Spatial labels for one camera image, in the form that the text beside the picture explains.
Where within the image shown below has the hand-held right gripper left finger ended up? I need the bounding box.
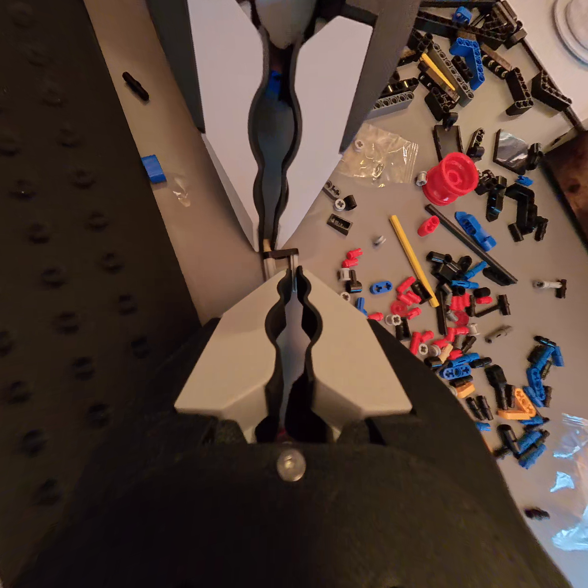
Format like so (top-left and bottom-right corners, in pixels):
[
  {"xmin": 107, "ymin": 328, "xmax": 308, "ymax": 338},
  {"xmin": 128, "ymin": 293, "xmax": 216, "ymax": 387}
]
[{"xmin": 175, "ymin": 269, "xmax": 293, "ymax": 444}]

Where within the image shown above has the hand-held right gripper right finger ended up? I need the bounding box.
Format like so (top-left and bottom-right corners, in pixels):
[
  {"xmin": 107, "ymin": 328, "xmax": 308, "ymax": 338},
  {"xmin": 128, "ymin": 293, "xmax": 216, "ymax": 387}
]
[{"xmin": 286, "ymin": 266, "xmax": 413, "ymax": 444}]

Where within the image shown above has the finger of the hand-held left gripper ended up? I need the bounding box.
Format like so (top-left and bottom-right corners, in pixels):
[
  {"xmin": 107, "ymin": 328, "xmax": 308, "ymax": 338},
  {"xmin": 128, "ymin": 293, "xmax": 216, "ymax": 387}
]
[
  {"xmin": 275, "ymin": 15, "xmax": 375, "ymax": 252},
  {"xmin": 187, "ymin": 0, "xmax": 268, "ymax": 252}
]

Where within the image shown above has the pile of small colourful pins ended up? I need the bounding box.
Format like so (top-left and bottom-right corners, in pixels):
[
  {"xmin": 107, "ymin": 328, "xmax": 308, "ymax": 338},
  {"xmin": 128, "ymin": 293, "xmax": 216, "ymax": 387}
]
[{"xmin": 340, "ymin": 248, "xmax": 567, "ymax": 470}]

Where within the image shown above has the grey desk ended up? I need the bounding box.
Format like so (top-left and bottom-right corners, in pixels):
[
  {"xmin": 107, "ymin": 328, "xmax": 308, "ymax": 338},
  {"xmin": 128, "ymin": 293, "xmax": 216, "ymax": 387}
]
[{"xmin": 83, "ymin": 0, "xmax": 588, "ymax": 588}]

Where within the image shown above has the grey long beam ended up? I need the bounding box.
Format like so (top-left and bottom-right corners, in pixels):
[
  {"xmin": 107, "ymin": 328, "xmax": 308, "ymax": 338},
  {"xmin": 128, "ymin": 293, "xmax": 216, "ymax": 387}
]
[{"xmin": 371, "ymin": 89, "xmax": 417, "ymax": 118}]

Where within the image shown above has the clear zip bag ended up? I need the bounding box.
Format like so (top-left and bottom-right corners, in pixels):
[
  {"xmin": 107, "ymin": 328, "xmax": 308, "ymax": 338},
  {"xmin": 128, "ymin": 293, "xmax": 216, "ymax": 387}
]
[{"xmin": 337, "ymin": 122, "xmax": 420, "ymax": 188}]

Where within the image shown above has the blue thick angled beam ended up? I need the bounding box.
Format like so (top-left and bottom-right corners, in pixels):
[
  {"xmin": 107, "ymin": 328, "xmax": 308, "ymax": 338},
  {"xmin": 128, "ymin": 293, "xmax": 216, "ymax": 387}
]
[{"xmin": 449, "ymin": 38, "xmax": 487, "ymax": 92}]

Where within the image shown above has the black short pin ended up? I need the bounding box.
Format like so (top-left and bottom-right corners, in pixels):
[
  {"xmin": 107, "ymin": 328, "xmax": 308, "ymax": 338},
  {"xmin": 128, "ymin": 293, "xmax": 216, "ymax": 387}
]
[{"xmin": 121, "ymin": 72, "xmax": 150, "ymax": 102}]

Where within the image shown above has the small blue tile piece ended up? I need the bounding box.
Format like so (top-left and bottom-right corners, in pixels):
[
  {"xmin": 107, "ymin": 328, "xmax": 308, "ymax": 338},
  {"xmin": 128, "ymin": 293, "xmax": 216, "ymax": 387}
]
[{"xmin": 141, "ymin": 155, "xmax": 166, "ymax": 185}]

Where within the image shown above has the clear plastic scrap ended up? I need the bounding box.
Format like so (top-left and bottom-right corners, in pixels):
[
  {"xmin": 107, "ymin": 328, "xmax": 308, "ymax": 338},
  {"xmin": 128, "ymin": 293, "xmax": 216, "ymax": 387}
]
[{"xmin": 170, "ymin": 176, "xmax": 194, "ymax": 208}]

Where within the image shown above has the black curved panel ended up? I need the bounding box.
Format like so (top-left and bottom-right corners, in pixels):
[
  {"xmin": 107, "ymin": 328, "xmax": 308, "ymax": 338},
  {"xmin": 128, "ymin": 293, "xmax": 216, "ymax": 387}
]
[{"xmin": 433, "ymin": 122, "xmax": 465, "ymax": 163}]

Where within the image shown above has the long yellow axle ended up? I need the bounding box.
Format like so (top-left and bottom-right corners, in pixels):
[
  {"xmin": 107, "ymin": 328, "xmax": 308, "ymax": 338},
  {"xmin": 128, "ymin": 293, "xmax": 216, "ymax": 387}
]
[{"xmin": 389, "ymin": 214, "xmax": 441, "ymax": 308}]

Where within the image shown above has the pile of black beam pieces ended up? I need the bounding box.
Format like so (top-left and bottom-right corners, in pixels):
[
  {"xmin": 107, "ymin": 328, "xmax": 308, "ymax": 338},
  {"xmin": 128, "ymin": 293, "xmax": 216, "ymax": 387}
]
[{"xmin": 372, "ymin": 0, "xmax": 575, "ymax": 242}]

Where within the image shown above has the red wheel rim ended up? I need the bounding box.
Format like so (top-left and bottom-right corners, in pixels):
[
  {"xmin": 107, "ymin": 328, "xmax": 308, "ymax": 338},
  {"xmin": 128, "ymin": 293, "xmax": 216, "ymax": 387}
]
[{"xmin": 421, "ymin": 152, "xmax": 480, "ymax": 206}]

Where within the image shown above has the long black axle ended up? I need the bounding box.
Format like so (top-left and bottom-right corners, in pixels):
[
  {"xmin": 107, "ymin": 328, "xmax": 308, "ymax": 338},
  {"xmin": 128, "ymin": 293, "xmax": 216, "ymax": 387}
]
[{"xmin": 424, "ymin": 204, "xmax": 519, "ymax": 286}]

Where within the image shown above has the black flat square panel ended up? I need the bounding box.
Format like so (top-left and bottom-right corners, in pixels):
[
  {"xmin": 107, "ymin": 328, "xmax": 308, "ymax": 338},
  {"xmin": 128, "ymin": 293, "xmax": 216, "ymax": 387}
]
[{"xmin": 492, "ymin": 130, "xmax": 536, "ymax": 175}]

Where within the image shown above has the blue curved fairing piece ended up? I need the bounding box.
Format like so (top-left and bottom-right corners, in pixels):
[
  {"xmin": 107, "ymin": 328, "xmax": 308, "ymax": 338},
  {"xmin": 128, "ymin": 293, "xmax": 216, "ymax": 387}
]
[{"xmin": 454, "ymin": 211, "xmax": 497, "ymax": 251}]

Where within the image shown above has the grey pin with black connector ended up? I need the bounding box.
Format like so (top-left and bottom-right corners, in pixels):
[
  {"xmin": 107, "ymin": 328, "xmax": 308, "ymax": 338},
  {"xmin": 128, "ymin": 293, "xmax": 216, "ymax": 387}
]
[{"xmin": 532, "ymin": 277, "xmax": 568, "ymax": 300}]

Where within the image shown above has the toy truck set box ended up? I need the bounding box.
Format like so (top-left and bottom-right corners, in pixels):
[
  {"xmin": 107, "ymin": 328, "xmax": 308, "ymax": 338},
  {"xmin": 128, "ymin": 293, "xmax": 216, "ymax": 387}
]
[{"xmin": 542, "ymin": 129, "xmax": 588, "ymax": 251}]

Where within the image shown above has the crinkled clear empty bag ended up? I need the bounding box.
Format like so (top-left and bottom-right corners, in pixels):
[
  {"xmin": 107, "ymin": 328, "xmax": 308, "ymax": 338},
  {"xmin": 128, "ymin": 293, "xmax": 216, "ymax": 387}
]
[{"xmin": 548, "ymin": 412, "xmax": 588, "ymax": 553}]

